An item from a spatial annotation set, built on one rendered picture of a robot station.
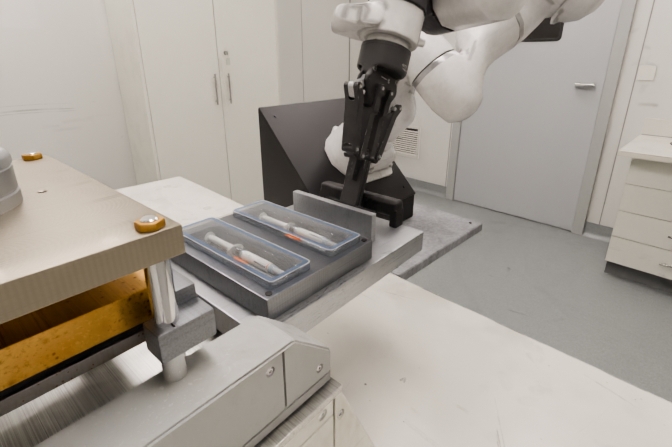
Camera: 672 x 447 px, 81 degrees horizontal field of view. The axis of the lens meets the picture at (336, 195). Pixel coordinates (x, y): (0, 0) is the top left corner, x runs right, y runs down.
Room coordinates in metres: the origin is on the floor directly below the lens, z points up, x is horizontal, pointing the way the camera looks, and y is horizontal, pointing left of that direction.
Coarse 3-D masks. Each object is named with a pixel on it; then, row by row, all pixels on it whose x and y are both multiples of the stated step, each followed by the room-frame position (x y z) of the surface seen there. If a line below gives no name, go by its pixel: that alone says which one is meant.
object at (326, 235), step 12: (252, 204) 0.53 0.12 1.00; (264, 204) 0.53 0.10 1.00; (252, 216) 0.48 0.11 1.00; (264, 216) 0.48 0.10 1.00; (276, 216) 0.48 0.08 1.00; (288, 216) 0.48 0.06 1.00; (300, 216) 0.48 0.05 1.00; (288, 228) 0.44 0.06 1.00; (300, 228) 0.44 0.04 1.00; (312, 228) 0.44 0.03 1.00; (324, 228) 0.44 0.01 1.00; (336, 228) 0.44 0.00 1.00; (312, 240) 0.41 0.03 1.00; (324, 240) 0.41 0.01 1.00; (336, 240) 0.41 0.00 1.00; (348, 240) 0.41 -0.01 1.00
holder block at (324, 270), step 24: (288, 240) 0.43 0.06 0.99; (360, 240) 0.43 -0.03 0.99; (192, 264) 0.39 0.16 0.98; (216, 264) 0.37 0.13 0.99; (312, 264) 0.37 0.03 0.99; (336, 264) 0.38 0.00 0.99; (360, 264) 0.41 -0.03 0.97; (216, 288) 0.36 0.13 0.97; (240, 288) 0.33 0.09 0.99; (264, 288) 0.32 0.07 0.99; (288, 288) 0.32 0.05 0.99; (312, 288) 0.35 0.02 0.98; (264, 312) 0.31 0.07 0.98
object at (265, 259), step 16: (192, 224) 0.45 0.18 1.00; (208, 224) 0.45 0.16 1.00; (224, 224) 0.45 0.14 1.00; (208, 240) 0.41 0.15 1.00; (224, 240) 0.41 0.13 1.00; (240, 240) 0.41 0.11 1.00; (256, 240) 0.41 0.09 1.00; (224, 256) 0.37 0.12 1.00; (240, 256) 0.37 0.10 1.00; (256, 256) 0.37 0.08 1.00; (272, 256) 0.37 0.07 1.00; (288, 256) 0.37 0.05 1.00; (256, 272) 0.34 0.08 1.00; (272, 272) 0.34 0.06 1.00; (288, 272) 0.34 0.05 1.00
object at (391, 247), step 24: (312, 216) 0.54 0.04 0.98; (336, 216) 0.51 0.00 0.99; (360, 216) 0.48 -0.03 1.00; (384, 240) 0.48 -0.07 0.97; (408, 240) 0.48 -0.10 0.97; (384, 264) 0.43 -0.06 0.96; (336, 288) 0.36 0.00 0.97; (360, 288) 0.40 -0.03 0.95; (216, 312) 0.33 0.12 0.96; (240, 312) 0.32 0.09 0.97; (288, 312) 0.32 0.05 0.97; (312, 312) 0.33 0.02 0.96
